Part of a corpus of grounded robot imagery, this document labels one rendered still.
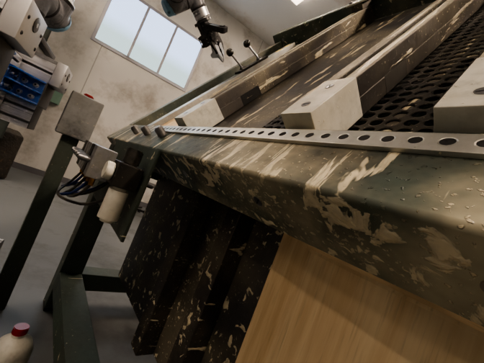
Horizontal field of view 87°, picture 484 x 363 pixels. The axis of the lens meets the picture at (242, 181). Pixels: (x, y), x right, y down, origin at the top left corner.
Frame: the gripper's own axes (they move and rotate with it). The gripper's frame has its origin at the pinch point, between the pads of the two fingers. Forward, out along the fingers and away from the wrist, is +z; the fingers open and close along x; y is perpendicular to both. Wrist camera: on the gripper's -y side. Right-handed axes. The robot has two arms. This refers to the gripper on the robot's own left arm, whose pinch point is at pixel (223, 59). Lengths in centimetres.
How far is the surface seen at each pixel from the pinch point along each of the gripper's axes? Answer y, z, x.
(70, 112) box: 30, -8, 69
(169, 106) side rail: 21.5, 8.8, 29.9
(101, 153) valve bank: -12, 4, 89
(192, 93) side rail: 16.1, 8.7, 15.9
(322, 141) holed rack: -73, 7, 94
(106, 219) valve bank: -22, 16, 102
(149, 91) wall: 288, 12, -182
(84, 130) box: 30, 0, 69
